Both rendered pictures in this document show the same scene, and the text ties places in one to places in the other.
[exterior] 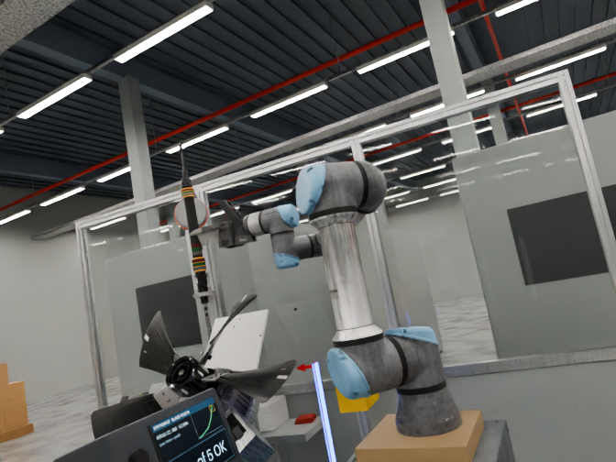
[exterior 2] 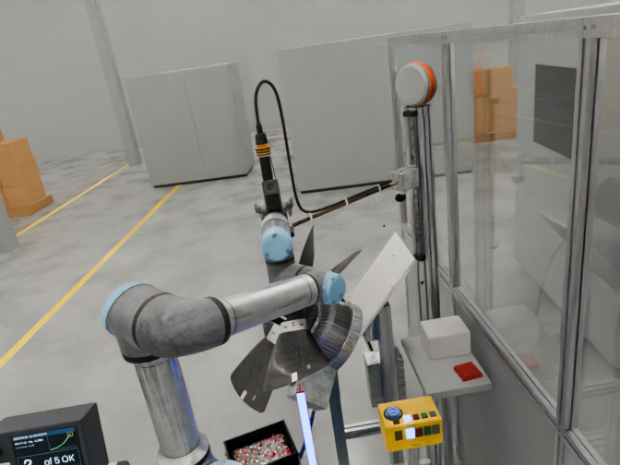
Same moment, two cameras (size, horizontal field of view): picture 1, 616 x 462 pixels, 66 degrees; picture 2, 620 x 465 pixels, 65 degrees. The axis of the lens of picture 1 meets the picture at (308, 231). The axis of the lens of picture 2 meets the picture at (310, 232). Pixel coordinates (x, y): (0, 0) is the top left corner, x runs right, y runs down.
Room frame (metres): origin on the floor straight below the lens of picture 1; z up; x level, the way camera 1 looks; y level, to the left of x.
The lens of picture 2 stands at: (1.08, -0.99, 2.08)
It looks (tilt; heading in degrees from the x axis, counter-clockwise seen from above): 21 degrees down; 67
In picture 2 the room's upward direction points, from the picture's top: 8 degrees counter-clockwise
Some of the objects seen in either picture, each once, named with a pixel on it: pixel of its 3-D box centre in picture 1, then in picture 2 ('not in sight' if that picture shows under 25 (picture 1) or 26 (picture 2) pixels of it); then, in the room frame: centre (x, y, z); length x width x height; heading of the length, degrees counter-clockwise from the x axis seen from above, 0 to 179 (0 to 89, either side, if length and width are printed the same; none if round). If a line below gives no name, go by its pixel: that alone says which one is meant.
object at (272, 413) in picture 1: (263, 413); (443, 335); (2.17, 0.34, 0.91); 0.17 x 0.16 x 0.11; 159
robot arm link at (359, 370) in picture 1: (346, 275); (169, 400); (1.10, -0.07, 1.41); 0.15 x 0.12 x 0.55; 113
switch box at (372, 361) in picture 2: not in sight; (385, 376); (1.96, 0.46, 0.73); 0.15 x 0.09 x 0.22; 159
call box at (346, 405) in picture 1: (357, 393); (410, 424); (1.70, -0.07, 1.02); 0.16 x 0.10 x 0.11; 159
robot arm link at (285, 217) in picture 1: (280, 219); (276, 240); (1.45, 0.08, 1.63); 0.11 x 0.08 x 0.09; 69
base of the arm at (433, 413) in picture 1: (424, 403); not in sight; (1.15, -0.19, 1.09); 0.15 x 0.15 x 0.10
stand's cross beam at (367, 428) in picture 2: not in sight; (366, 428); (1.82, 0.42, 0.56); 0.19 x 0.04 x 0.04; 159
